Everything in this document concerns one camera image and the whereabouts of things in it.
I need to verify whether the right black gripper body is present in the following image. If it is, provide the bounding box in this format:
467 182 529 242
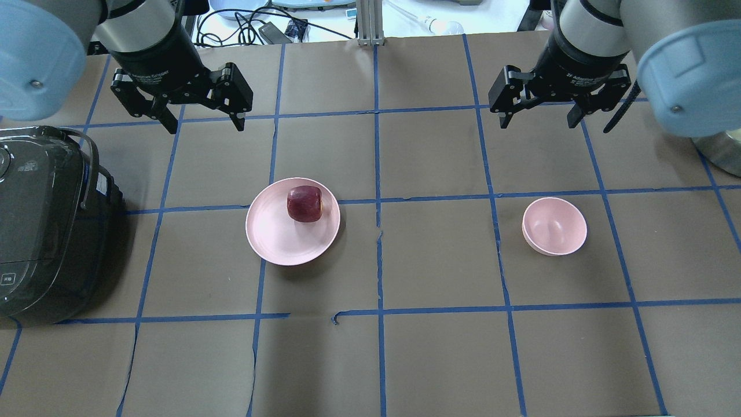
534 28 627 101

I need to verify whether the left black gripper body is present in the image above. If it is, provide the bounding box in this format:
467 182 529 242
109 23 205 105

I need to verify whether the red apple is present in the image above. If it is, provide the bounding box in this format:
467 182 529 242
286 185 324 224

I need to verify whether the pink bowl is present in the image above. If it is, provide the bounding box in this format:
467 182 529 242
521 197 588 257

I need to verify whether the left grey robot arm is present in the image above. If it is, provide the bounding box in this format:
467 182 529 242
1 1 254 134

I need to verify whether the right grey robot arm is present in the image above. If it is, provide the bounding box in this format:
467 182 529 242
489 1 740 137

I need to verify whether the pink plate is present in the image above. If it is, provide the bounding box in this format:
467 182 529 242
244 177 341 266

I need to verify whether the black power adapter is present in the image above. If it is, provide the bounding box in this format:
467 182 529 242
258 22 293 45

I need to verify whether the steel pot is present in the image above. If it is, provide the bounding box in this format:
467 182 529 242
691 129 740 177

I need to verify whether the black rice cooker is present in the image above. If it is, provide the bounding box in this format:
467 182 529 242
1 126 123 330

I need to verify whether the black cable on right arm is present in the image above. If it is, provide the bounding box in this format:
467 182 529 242
603 81 642 134

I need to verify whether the aluminium frame post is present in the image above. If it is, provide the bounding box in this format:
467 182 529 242
355 0 386 47

